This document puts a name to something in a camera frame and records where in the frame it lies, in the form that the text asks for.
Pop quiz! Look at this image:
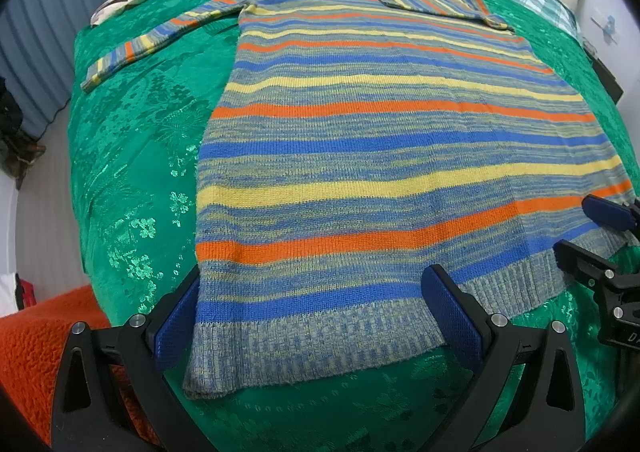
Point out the green bedspread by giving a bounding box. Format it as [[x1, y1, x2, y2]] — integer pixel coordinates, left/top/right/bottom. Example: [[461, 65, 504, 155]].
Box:
[[68, 0, 639, 451]]

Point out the orange fuzzy blanket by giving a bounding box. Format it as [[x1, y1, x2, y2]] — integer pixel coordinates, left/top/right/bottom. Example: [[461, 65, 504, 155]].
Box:
[[0, 284, 162, 448]]

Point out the striped knit sweater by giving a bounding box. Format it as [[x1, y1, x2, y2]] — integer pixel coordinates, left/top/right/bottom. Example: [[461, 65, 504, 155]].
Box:
[[82, 0, 634, 398]]

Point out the dark wooden nightstand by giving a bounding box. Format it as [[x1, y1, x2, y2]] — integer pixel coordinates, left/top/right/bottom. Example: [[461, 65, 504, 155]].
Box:
[[584, 42, 624, 104]]

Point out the stack of folded clothes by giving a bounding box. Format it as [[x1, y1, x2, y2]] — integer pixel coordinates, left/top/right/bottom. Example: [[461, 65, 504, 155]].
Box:
[[0, 273, 37, 316]]

